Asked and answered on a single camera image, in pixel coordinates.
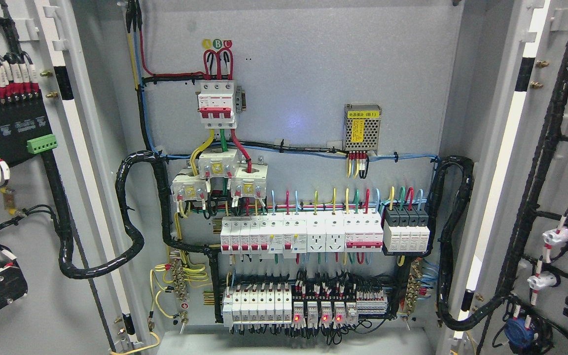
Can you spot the red white main breaker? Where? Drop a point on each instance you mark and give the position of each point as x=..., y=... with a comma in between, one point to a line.
x=217, y=104

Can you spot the black digital power meter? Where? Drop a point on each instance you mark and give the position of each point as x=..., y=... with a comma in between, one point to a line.
x=24, y=129

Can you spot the white socket breaker row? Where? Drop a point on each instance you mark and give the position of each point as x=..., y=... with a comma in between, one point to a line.
x=295, y=233

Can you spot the black white surge protector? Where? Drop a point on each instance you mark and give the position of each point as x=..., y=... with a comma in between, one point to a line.
x=405, y=232

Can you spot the lower relay terminal row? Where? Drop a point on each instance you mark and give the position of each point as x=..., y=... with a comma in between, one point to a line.
x=324, y=306

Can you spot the white current transformers group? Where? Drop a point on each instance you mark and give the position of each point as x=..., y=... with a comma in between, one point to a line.
x=218, y=169

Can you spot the metal mesh power supply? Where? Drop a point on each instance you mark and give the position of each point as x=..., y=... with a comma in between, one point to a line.
x=361, y=127

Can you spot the white lower breaker row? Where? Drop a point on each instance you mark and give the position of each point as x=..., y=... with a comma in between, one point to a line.
x=257, y=306

